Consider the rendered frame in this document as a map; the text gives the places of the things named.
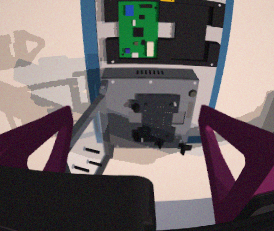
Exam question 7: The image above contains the green circuit board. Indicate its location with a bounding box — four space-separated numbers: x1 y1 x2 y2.
118 1 159 58

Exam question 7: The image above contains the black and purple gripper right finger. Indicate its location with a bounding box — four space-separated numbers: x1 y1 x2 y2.
198 105 274 224

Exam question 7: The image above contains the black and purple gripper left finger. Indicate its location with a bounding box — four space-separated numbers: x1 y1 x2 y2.
0 106 74 173

